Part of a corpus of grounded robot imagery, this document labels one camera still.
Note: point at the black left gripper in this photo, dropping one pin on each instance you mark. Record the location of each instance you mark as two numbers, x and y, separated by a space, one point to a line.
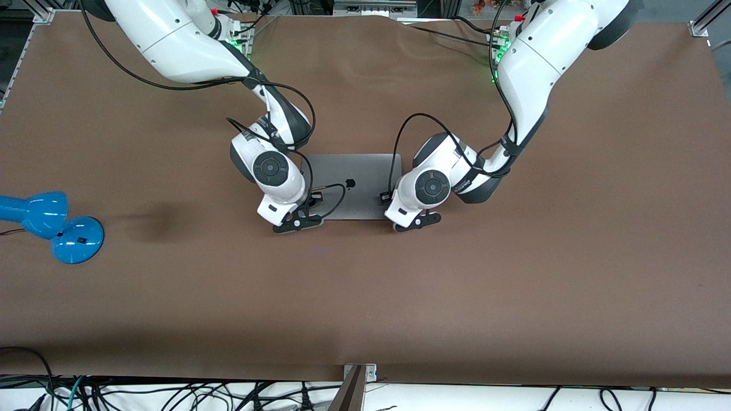
385 200

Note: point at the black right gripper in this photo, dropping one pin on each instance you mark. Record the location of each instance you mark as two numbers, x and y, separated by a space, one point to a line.
312 202

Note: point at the grey laptop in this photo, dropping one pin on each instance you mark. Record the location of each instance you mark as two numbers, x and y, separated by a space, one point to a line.
354 171

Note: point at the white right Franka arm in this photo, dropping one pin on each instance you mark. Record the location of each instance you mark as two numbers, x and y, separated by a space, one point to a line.
171 45

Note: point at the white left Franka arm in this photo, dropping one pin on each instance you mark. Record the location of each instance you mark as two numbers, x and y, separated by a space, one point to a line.
531 74

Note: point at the grey equipment box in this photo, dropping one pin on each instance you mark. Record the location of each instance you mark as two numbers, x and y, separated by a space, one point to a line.
374 8

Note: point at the orange background item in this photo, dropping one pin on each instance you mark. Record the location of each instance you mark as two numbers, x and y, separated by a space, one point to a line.
482 7

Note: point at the blue desk lamp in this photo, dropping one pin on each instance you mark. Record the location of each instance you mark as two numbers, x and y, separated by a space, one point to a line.
74 240

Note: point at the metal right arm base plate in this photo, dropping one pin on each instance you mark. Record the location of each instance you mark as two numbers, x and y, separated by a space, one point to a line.
244 43

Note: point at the metal camera pole bracket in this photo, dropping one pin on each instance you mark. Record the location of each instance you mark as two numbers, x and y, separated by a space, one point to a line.
371 374

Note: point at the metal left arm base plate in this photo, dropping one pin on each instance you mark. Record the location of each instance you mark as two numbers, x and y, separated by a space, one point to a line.
494 57

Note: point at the grey camera pole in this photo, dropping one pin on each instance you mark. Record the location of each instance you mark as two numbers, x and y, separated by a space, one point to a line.
349 395

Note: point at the aluminium frame corner post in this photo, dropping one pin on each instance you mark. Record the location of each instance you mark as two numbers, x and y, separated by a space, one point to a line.
705 23
44 14

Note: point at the aluminium table side rail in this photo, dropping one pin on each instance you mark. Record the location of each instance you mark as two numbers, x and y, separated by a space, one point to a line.
17 63

